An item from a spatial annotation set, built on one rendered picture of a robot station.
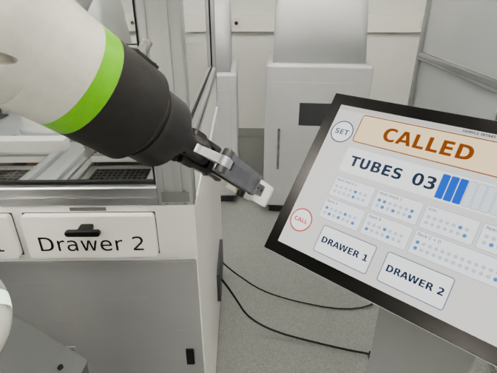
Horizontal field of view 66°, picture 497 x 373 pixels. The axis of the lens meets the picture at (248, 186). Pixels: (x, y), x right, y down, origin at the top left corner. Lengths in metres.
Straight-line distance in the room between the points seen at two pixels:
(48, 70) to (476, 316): 0.54
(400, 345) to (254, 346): 1.09
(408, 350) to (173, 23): 0.71
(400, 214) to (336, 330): 1.33
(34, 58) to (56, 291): 0.86
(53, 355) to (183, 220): 0.37
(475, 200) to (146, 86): 0.46
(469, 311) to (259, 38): 3.56
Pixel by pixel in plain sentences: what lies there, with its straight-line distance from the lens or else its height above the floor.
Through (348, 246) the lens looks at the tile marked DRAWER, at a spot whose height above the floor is 1.01.
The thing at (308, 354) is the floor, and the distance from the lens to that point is 1.80.
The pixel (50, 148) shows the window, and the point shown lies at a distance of 0.91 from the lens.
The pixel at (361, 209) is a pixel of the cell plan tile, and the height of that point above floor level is 1.06.
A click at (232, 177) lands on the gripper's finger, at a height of 1.19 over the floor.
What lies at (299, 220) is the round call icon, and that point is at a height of 1.01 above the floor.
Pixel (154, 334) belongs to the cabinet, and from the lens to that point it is 1.12.
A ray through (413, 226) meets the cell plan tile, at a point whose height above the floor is 1.06.
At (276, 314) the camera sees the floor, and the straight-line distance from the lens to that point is 1.94.
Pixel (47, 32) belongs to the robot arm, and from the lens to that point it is 0.29.
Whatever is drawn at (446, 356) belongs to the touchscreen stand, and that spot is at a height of 0.83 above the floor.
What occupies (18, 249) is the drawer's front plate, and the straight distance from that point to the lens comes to 1.03.
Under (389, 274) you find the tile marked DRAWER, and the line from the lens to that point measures 0.61.
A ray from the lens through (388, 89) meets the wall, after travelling 4.19.
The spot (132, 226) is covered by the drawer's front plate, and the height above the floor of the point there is 0.90.
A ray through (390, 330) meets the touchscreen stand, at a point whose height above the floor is 0.82.
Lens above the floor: 1.36
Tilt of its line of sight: 26 degrees down
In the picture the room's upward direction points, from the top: straight up
